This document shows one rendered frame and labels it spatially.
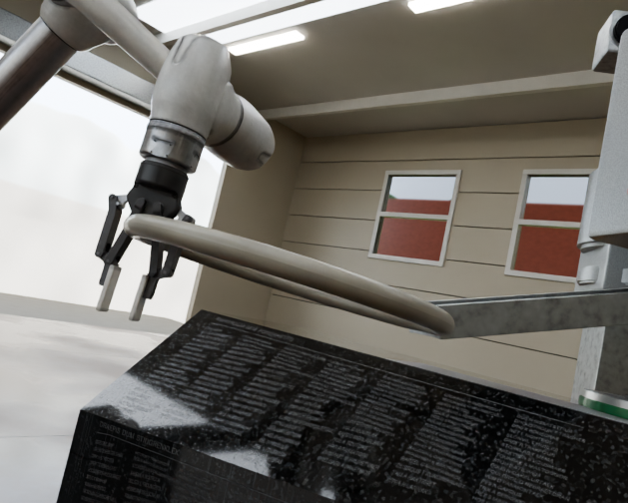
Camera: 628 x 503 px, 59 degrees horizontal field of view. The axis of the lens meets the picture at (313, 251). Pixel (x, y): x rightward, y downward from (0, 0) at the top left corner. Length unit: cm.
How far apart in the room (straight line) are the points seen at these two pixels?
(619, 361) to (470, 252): 629
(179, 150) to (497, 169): 748
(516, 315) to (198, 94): 57
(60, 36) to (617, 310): 122
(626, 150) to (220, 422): 88
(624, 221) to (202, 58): 75
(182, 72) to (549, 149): 733
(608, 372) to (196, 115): 134
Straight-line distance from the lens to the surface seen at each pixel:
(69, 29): 140
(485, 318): 86
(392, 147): 925
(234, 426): 106
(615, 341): 179
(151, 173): 85
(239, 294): 971
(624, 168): 114
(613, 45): 212
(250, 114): 97
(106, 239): 88
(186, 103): 86
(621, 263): 177
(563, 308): 93
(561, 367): 736
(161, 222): 66
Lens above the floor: 93
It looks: 6 degrees up
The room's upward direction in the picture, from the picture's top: 12 degrees clockwise
